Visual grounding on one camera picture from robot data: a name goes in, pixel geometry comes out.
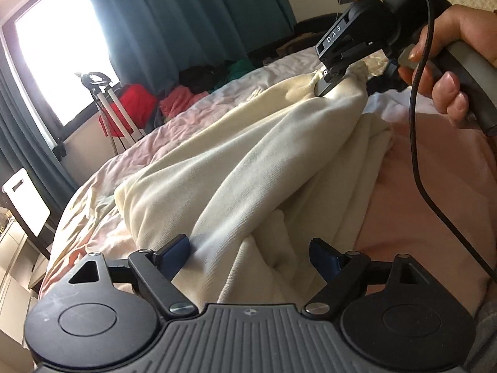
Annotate pink cloth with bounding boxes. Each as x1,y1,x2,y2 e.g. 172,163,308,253
159,87,210,119

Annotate green cloth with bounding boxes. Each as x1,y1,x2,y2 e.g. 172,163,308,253
225,58,259,82

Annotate white chair with dark frame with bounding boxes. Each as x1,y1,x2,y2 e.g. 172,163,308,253
2,167,53,261

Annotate black clothes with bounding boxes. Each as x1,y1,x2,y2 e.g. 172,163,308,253
179,62,234,94

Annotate red garment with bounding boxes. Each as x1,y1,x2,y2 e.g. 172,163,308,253
98,83,158,135

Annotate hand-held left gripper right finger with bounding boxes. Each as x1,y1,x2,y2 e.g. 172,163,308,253
304,238,428,315

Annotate person's right hand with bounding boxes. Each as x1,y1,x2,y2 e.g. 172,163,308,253
398,5,497,127

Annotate white dresser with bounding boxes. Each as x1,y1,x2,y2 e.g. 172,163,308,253
0,210,43,319

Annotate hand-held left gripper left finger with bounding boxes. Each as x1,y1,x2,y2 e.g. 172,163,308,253
69,234,198,318

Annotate black sofa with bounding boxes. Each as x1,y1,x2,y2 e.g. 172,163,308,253
248,13,342,67

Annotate pale pink fabric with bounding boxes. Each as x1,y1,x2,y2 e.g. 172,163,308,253
355,118,497,306

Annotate grey cloth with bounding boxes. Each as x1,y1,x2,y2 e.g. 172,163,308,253
464,299,497,373

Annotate narrow teal curtain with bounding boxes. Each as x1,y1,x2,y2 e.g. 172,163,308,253
0,50,78,203

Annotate window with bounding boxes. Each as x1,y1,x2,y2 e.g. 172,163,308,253
0,0,121,140

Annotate garment steamer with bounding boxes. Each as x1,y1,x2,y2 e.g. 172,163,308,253
75,71,146,156

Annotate wide teal curtain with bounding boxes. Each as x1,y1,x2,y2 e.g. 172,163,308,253
74,0,298,98

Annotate black cable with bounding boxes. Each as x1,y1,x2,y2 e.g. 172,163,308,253
408,0,497,278

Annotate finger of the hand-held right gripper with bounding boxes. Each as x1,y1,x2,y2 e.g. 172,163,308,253
367,58,404,94
316,60,352,99

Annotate cream pants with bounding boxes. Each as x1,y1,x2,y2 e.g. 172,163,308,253
115,56,394,307

